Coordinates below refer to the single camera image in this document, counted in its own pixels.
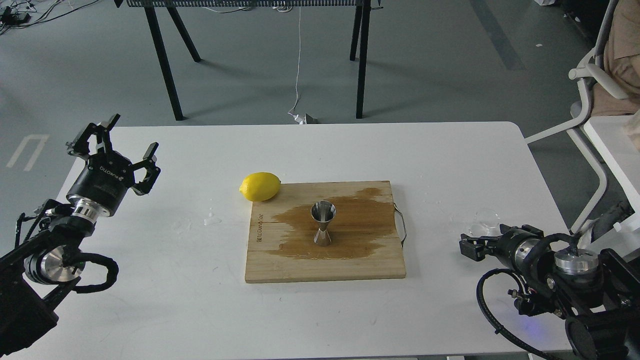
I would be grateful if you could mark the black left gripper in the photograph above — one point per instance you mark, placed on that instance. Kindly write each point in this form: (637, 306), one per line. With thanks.
(102, 182)

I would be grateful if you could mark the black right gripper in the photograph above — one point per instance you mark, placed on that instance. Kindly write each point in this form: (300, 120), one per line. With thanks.
(511, 248)

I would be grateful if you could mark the small clear glass cup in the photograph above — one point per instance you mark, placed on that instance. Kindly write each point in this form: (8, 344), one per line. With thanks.
(484, 222)

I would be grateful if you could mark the steel double jigger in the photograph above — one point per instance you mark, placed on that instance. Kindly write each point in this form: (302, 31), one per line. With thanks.
(323, 212)

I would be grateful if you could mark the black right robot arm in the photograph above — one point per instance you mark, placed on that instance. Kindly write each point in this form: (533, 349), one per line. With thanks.
(596, 294)

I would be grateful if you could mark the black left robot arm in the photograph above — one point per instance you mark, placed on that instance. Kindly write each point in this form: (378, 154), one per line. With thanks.
(46, 263)

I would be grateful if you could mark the wooden cutting board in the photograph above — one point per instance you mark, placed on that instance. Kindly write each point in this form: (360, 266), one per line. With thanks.
(365, 244)

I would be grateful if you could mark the white side table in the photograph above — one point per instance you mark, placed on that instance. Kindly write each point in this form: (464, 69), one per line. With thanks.
(607, 134)

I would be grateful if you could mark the yellow lemon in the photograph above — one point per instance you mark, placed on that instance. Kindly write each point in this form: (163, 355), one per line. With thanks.
(260, 186)

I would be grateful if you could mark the white office chair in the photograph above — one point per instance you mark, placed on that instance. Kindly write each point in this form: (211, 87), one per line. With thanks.
(589, 71)

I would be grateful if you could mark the person in beige shirt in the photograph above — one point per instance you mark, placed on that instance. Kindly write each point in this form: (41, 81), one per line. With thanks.
(621, 62)

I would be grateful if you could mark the black metal frame table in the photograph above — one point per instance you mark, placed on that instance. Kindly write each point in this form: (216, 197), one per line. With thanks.
(252, 48)

